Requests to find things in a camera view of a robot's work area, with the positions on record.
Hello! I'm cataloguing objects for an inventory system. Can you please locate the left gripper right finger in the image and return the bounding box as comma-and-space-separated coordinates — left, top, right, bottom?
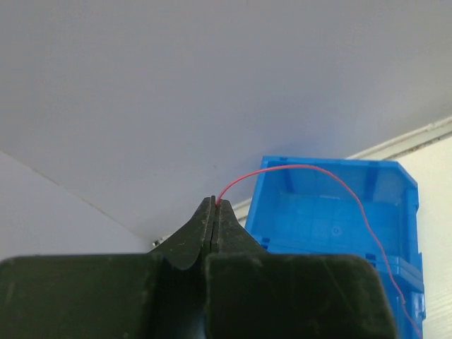
204, 199, 398, 338

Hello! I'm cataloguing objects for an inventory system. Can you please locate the blue plastic bin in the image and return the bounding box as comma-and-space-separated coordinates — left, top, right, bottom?
245, 156, 426, 338

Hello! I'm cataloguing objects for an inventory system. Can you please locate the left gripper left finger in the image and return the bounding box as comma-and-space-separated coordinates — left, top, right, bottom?
1, 197, 215, 338

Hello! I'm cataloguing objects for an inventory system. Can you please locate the red wire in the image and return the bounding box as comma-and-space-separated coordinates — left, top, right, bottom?
215, 163, 423, 339

